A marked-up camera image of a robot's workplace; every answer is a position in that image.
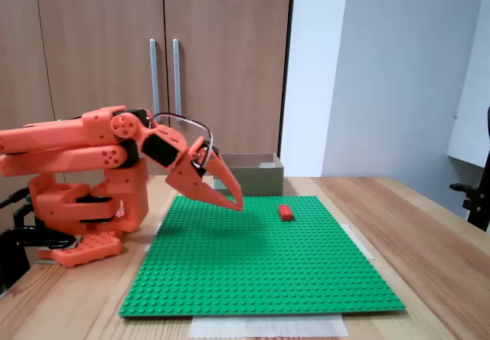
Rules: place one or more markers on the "translucent masking tape strip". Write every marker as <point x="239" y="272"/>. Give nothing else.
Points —
<point x="157" y="229"/>
<point x="361" y="242"/>
<point x="268" y="326"/>

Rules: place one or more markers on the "black table clamp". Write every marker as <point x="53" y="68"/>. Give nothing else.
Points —
<point x="15" y="236"/>

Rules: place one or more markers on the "white furniture panel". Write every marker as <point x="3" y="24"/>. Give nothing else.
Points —
<point x="471" y="87"/>

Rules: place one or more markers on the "open cardboard box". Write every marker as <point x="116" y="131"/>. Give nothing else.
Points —
<point x="260" y="181"/>

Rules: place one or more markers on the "green lego baseplate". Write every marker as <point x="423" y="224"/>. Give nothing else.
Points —
<point x="249" y="271"/>

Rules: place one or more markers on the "red lego block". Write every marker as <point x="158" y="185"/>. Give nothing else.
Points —
<point x="286" y="213"/>

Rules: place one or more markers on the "brown wooden cabinet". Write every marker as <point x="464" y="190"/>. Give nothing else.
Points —
<point x="95" y="49"/>

